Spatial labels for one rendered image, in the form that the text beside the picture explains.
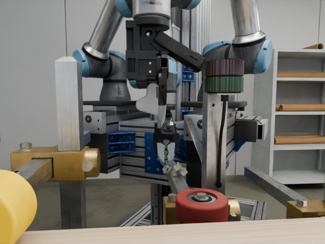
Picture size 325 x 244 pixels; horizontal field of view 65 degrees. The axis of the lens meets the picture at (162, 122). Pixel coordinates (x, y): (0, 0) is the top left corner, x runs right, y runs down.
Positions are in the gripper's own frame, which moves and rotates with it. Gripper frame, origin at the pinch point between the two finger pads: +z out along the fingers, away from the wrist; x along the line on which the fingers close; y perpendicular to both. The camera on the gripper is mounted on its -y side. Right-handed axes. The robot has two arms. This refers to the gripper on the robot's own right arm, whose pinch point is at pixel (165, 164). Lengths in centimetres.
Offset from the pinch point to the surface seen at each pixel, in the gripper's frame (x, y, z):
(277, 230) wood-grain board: -7, -58, -7
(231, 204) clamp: -7.4, -42.2, -3.9
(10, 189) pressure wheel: 22, -60, -14
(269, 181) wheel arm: -24.3, -24.1, -1.3
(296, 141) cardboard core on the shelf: -169, 187, 28
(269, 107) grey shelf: -131, 180, -11
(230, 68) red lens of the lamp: -4, -49, -27
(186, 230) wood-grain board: 4, -57, -7
